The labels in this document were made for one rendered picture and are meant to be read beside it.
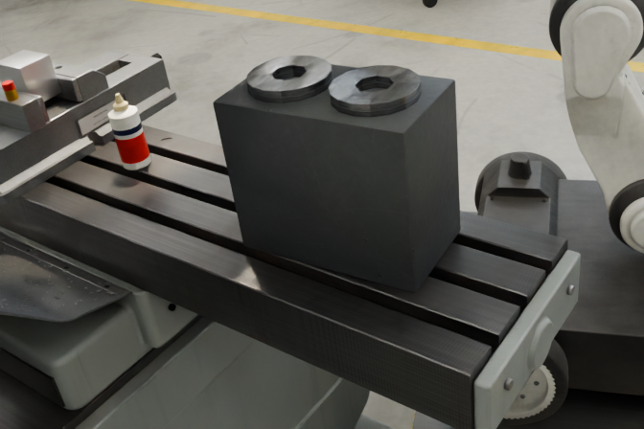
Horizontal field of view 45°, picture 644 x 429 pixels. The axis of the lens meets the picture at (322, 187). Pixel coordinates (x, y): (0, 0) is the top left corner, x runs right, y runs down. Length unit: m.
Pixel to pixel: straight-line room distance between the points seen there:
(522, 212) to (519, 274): 0.71
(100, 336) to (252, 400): 0.38
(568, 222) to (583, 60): 0.44
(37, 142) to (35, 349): 0.29
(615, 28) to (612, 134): 0.20
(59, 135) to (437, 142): 0.60
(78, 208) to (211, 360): 0.31
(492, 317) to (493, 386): 0.08
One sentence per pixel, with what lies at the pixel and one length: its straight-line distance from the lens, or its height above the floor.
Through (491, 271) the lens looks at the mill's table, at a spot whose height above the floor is 0.94.
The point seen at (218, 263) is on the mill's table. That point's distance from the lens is 0.89.
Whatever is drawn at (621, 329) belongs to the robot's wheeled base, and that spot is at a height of 0.57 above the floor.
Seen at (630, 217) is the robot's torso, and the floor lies 0.70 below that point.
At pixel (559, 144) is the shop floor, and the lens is 2.96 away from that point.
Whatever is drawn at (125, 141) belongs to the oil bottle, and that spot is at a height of 0.99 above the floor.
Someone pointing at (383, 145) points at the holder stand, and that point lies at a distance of 0.71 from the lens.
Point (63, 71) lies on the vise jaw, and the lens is 1.21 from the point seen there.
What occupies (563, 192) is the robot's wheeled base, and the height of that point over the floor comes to 0.57.
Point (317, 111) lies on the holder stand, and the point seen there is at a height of 1.12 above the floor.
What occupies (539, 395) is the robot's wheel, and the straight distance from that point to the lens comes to 1.35.
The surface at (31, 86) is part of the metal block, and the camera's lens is 1.17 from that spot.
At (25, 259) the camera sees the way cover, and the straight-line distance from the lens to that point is 1.13.
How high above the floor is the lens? 1.45
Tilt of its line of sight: 32 degrees down
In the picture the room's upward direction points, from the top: 8 degrees counter-clockwise
